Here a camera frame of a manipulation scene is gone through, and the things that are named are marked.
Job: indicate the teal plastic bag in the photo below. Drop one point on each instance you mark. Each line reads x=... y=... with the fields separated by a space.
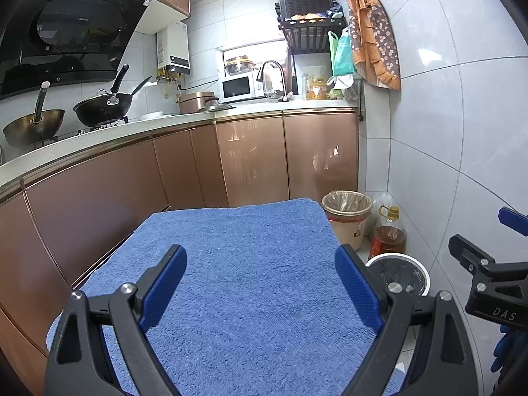
x=342 y=57

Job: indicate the white bin with black liner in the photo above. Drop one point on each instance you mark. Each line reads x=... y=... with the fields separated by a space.
x=400 y=272

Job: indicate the brass wok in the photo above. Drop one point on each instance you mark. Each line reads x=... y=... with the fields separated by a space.
x=33 y=126

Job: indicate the beige bin with bag liner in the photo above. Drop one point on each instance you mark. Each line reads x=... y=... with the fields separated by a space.
x=346 y=231

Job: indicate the brown kitchen base cabinet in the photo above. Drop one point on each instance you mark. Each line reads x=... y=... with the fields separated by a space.
x=247 y=161

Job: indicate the person's right hand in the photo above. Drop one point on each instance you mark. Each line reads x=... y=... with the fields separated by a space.
x=505 y=346

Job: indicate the gas stove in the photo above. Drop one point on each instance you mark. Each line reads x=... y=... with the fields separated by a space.
x=95 y=128

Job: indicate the pot lid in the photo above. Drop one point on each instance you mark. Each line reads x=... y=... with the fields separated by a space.
x=218 y=107

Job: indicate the black wok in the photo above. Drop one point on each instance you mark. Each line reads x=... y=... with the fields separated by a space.
x=103 y=109

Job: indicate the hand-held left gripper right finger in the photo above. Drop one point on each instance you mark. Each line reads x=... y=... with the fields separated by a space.
x=357 y=288

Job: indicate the white plate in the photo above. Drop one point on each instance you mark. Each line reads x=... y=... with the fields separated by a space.
x=150 y=115

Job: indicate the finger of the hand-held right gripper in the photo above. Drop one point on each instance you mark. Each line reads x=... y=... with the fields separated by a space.
x=464 y=251
x=513 y=219

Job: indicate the food bags on counter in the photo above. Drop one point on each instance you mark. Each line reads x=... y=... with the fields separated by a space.
x=321 y=88

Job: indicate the metal faucet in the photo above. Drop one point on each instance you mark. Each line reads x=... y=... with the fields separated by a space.
x=270 y=64

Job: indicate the cooking oil bottle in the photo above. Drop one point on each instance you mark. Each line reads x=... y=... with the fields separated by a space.
x=387 y=239

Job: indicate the white water heater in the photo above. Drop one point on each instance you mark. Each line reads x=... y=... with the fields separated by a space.
x=173 y=49

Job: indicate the black dish rack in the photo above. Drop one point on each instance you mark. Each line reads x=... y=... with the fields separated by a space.
x=305 y=8

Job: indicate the black range hood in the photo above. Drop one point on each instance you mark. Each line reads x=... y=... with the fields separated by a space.
x=74 y=29

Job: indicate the orange floral apron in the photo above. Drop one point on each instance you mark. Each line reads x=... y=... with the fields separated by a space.
x=375 y=41

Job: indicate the glass pot with gold rim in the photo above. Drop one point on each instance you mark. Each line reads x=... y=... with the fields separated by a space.
x=239 y=66

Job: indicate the blue towel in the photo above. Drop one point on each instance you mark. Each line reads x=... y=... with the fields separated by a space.
x=247 y=255

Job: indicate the white microwave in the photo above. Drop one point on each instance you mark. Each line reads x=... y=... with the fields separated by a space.
x=237 y=87

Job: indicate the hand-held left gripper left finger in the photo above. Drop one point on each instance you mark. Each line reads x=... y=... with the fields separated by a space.
x=165 y=288

